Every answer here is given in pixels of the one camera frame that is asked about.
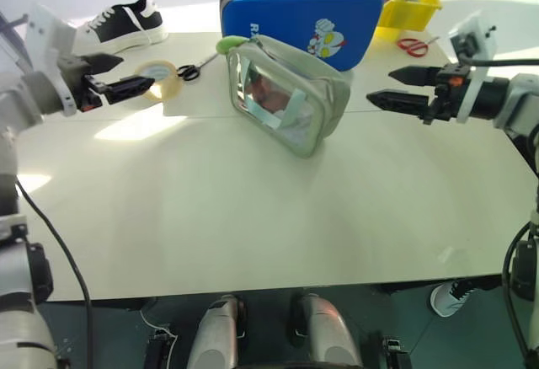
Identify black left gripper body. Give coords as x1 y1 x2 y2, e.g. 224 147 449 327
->
56 54 107 113

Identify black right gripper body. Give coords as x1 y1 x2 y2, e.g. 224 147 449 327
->
422 62 472 126

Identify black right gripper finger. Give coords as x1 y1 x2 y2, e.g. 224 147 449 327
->
366 88 433 120
387 65 441 88

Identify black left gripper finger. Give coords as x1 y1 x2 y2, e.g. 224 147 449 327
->
99 76 156 106
83 52 125 77

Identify clear zip pouch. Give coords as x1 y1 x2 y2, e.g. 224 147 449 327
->
215 34 353 160

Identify black and white sneaker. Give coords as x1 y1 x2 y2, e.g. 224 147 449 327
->
73 0 170 55

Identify clear tape roll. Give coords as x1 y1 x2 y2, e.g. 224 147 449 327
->
133 60 185 103

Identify yellow plastic bin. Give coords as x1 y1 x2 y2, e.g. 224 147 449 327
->
376 0 444 32

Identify blue cartoon print case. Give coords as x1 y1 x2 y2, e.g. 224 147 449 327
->
218 0 385 73

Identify white shoe under table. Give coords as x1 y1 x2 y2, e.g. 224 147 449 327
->
429 279 478 318

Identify silver right robot leg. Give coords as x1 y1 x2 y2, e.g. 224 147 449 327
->
289 292 364 369

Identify silver robot leg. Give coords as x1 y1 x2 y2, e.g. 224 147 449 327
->
289 292 364 369
186 294 248 369

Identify silver left robot leg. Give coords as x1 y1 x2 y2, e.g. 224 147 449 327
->
186 294 248 369

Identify red handled scissors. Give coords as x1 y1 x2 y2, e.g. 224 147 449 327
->
396 35 441 58

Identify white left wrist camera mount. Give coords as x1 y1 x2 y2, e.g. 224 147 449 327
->
24 3 80 117

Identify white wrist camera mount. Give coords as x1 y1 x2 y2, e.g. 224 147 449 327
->
24 3 80 117
447 9 499 125

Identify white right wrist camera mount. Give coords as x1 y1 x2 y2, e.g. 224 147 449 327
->
447 9 499 125

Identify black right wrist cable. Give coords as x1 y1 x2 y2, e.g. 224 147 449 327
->
461 54 539 70

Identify black handled scissors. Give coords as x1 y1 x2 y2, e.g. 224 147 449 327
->
176 50 221 82

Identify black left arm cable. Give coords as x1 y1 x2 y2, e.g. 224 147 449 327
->
14 178 94 369

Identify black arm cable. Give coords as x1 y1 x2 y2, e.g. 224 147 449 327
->
501 220 539 364
14 178 94 369

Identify black right arm lower cable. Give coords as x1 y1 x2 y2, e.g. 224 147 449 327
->
501 220 539 364

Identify thin white string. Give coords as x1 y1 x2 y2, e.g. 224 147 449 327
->
140 300 179 369

